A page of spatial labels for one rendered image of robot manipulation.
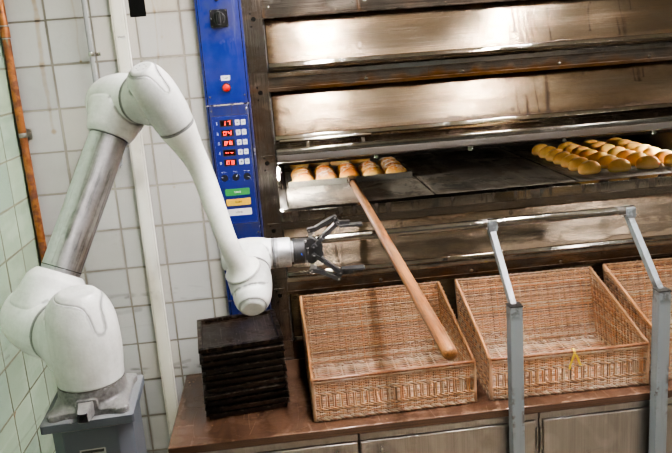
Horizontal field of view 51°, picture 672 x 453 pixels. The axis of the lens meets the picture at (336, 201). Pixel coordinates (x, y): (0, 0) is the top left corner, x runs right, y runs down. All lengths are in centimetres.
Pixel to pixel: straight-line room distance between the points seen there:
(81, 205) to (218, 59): 90
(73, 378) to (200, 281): 110
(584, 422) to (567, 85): 122
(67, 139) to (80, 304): 112
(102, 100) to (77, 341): 63
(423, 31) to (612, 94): 77
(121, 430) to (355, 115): 141
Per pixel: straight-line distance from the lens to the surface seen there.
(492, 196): 279
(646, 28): 294
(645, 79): 298
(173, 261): 274
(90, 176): 191
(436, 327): 149
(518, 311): 227
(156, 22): 262
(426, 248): 276
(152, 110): 183
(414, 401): 244
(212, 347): 240
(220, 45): 257
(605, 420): 262
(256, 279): 193
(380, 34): 263
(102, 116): 193
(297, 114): 261
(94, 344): 170
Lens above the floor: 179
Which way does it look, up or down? 13 degrees down
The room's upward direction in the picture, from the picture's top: 4 degrees counter-clockwise
